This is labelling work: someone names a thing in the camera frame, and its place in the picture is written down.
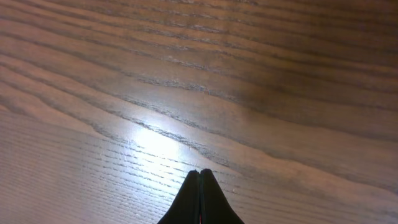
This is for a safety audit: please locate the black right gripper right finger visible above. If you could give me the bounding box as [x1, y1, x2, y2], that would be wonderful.
[200, 169, 244, 224]

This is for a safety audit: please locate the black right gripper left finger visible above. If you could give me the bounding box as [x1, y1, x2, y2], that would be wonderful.
[158, 170, 200, 224]

